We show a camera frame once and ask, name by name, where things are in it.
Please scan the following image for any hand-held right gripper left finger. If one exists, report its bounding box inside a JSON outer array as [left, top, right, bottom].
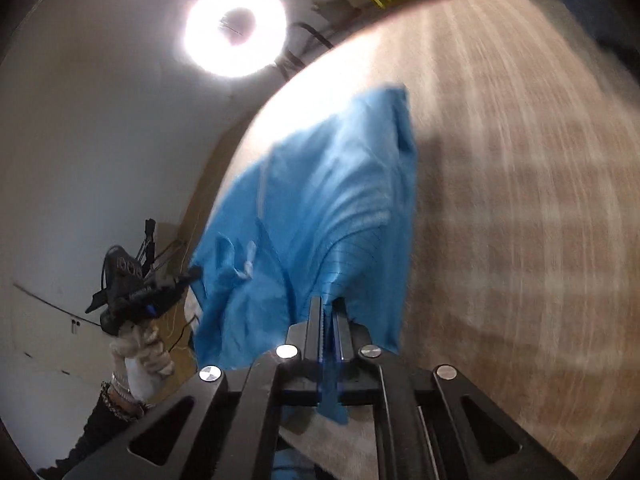
[[62, 296, 328, 480]]

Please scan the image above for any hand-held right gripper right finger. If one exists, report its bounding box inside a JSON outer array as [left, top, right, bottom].
[[332, 298, 576, 480]]

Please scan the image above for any light blue striped coat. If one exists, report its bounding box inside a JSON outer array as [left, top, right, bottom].
[[189, 82, 418, 480]]

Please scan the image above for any person's left forearm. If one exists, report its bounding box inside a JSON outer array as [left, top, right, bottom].
[[37, 380, 151, 478]]

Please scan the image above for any person's left hand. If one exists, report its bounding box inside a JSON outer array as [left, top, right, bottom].
[[109, 320, 176, 401]]

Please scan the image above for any brown bed base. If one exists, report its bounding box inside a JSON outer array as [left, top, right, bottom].
[[165, 110, 261, 376]]

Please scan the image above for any beige plaid blanket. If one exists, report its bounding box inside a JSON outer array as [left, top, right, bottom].
[[215, 0, 640, 480]]

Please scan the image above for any black light stand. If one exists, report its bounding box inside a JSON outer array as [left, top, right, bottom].
[[282, 20, 336, 78]]

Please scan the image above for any black wall fixture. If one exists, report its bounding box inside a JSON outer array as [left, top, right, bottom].
[[142, 219, 157, 271]]

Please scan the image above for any silver bracelet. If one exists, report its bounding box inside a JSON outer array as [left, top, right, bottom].
[[101, 372, 148, 421]]

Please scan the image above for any white ring light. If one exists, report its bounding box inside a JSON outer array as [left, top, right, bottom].
[[184, 0, 288, 78]]

